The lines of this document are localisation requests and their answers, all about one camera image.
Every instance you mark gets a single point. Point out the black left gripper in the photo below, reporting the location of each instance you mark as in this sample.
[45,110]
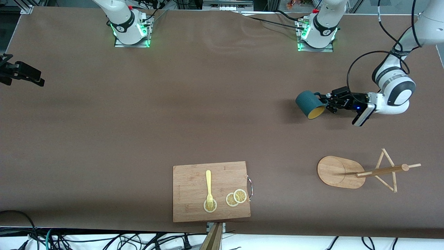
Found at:
[350,100]

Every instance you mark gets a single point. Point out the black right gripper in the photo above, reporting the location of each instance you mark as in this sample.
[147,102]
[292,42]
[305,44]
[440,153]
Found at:
[21,71]

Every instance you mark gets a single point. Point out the teal cup yellow inside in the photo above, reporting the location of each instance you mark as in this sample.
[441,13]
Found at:
[307,102]

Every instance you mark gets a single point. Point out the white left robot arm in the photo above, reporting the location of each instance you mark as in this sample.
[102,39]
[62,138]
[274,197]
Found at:
[395,90]

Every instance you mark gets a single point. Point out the wooden cup rack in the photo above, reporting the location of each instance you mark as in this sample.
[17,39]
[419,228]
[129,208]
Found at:
[336,172]

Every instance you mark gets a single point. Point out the colourful toy pile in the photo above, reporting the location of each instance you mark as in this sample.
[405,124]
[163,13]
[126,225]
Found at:
[298,3]

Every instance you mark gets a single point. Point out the brown table cover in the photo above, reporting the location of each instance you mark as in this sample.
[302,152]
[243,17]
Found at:
[222,114]

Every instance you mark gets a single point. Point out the lemon slice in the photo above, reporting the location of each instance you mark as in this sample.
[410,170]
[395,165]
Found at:
[229,200]
[214,208]
[240,196]

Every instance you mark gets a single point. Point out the yellow plastic fork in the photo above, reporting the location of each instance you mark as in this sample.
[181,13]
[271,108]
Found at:
[208,180]

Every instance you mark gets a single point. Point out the wooden beam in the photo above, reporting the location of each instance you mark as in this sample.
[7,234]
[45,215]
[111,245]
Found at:
[213,241]

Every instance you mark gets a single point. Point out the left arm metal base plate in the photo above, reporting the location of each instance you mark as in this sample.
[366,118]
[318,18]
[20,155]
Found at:
[315,50]

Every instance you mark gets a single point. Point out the aluminium frame corner bracket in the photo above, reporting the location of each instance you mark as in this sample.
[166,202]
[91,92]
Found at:
[27,7]

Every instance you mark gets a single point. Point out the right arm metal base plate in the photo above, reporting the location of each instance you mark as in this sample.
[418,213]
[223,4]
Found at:
[131,45]

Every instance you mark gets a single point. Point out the metal clamp bracket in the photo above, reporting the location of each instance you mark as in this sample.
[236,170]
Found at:
[208,227]

